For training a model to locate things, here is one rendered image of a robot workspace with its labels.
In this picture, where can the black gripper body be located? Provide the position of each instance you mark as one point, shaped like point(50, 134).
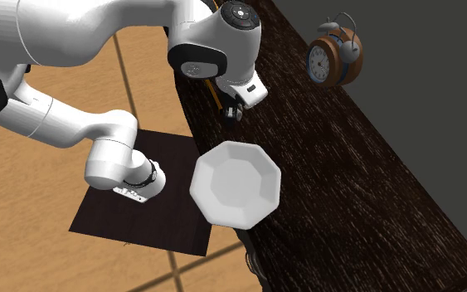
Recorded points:
point(232, 109)

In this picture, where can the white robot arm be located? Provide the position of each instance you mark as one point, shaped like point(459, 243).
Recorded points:
point(95, 36)

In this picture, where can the yellow pencil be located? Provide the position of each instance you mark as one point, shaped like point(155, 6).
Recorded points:
point(213, 95)

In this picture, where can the white octagonal bowl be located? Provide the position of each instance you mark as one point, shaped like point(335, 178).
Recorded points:
point(237, 186)

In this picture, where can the brown alarm clock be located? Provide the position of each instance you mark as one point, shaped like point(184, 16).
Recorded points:
point(330, 60)

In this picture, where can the dark robot stand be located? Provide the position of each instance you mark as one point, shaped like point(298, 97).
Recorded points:
point(156, 218)

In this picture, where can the dark wooden table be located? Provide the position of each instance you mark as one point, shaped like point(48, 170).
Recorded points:
point(346, 182)

